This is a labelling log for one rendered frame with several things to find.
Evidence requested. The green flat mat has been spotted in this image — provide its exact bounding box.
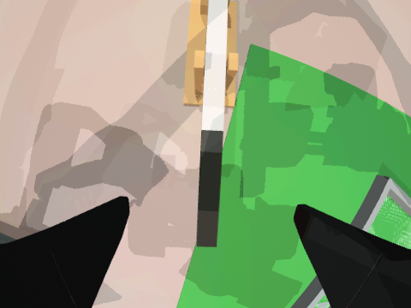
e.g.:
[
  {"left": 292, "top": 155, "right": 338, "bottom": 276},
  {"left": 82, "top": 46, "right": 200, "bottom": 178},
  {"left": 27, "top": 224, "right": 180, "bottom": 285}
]
[{"left": 176, "top": 44, "right": 411, "bottom": 308}]

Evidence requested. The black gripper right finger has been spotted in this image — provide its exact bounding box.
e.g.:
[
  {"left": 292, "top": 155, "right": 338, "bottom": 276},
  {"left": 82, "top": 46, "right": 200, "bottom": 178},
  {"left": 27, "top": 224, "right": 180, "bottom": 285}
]
[{"left": 294, "top": 204, "right": 411, "bottom": 308}]

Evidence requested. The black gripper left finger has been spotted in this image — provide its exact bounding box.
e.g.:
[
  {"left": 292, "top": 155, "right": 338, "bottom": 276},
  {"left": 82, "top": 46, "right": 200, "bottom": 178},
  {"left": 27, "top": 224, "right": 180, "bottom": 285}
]
[{"left": 0, "top": 196, "right": 130, "bottom": 308}]

